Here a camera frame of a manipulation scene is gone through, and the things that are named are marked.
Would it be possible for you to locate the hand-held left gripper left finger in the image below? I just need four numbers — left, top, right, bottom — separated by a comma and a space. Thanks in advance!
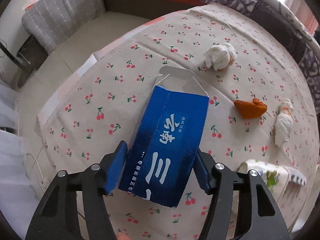
25, 140, 129, 240

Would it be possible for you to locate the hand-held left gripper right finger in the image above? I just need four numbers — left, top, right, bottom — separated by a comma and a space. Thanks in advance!
195, 151, 292, 240

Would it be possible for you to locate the blue cardboard carton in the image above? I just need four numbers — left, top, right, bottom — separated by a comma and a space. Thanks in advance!
118, 66, 210, 208

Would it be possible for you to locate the white patterned sock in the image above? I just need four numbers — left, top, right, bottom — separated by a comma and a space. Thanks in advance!
237, 159, 293, 193

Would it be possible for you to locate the orange sock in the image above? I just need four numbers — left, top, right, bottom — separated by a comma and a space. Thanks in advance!
234, 98, 268, 119

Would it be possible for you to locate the white foam comb strip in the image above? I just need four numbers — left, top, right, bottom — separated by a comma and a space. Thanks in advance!
287, 166, 307, 187

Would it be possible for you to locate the cherry print tablecloth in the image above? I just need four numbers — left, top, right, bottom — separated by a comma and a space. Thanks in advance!
37, 4, 320, 240

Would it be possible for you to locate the white cloth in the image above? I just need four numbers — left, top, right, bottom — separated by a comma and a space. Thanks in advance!
0, 80, 28, 183

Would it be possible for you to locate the small black appliance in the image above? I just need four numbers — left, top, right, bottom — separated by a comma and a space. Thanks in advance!
16, 35, 48, 70

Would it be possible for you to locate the black floor stand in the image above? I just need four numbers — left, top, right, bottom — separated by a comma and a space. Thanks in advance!
0, 39, 33, 88

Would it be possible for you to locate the grey checked cushion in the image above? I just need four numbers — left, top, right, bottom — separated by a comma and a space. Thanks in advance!
21, 0, 105, 54

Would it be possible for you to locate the grey cartoon print quilt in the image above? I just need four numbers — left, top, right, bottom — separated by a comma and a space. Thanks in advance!
235, 0, 320, 48

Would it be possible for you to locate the white power cable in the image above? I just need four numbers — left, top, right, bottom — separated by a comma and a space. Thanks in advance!
15, 100, 50, 195

